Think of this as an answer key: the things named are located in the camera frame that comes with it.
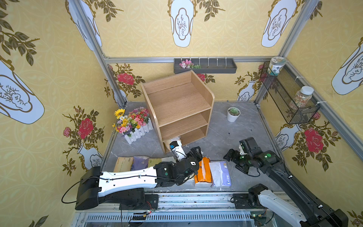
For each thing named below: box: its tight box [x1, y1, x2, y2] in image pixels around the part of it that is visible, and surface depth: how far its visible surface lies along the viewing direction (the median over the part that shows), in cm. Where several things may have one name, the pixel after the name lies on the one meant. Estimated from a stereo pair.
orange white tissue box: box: [194, 156, 213, 188], surface depth 78 cm
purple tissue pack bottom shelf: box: [208, 160, 232, 189], surface depth 78 cm
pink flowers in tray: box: [179, 59, 201, 69], surface depth 89 cm
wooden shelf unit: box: [140, 69, 216, 154], surface depth 82 cm
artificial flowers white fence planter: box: [112, 106, 154, 145], surface depth 91 cm
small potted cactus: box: [226, 106, 242, 123], surface depth 105 cm
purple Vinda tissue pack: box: [130, 155, 150, 172], surface depth 86 cm
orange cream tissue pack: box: [113, 157, 134, 173], surface depth 85 cm
